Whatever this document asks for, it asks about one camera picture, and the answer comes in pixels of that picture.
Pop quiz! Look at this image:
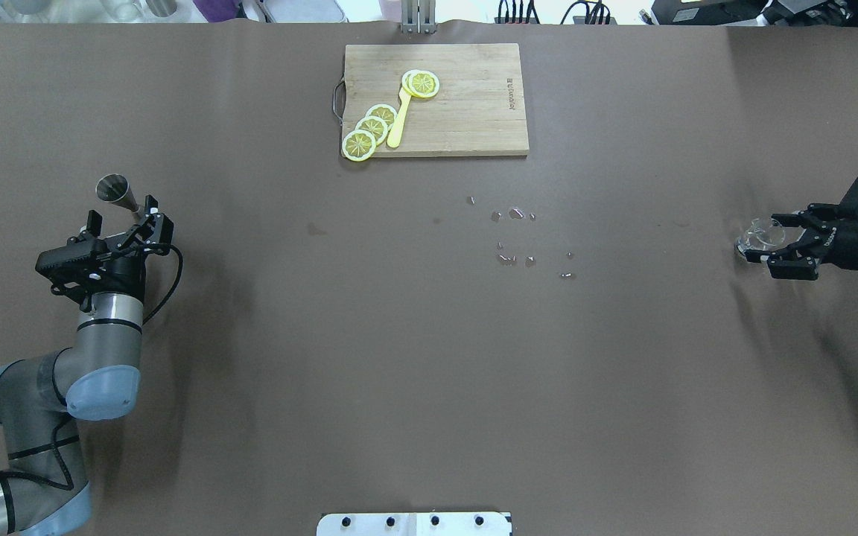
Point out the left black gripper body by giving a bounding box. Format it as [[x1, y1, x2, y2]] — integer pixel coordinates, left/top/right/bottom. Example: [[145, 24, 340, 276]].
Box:
[[83, 252, 147, 299]]

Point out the clear glass measuring cup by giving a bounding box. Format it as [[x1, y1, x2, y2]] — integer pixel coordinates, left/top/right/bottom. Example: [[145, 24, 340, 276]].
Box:
[[735, 217, 787, 258]]

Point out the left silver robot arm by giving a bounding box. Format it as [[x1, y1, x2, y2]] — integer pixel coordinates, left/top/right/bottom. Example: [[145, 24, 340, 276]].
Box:
[[0, 196, 177, 535]]

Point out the lemon slice outer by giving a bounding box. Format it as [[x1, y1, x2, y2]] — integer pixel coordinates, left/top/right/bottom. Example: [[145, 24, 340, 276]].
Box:
[[340, 129, 378, 162]]

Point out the purple cloth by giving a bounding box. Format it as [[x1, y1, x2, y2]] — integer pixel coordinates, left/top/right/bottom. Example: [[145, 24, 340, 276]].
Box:
[[193, 0, 247, 23]]

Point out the lemon slice middle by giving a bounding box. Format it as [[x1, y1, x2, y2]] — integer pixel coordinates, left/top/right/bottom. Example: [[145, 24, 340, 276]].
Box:
[[355, 115, 392, 145]]

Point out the white kitchen scale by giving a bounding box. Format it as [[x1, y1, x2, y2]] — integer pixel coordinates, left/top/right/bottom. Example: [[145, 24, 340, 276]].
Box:
[[259, 0, 348, 24]]

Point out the lemon slice on spoon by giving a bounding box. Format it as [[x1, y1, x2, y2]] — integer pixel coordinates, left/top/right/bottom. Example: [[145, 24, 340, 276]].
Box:
[[401, 70, 442, 99]]

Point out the wooden cutting board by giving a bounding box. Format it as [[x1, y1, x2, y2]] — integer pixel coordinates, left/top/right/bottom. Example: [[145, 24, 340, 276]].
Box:
[[343, 43, 529, 159]]

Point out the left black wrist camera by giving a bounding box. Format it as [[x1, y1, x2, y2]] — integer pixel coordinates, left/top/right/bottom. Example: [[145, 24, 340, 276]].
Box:
[[34, 237, 116, 303]]

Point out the aluminium frame post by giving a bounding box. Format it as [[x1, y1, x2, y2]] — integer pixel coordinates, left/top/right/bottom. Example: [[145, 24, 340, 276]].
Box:
[[401, 0, 438, 34]]

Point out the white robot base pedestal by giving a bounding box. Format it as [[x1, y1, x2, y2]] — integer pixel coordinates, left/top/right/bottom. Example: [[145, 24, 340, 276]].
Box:
[[316, 511, 514, 535]]

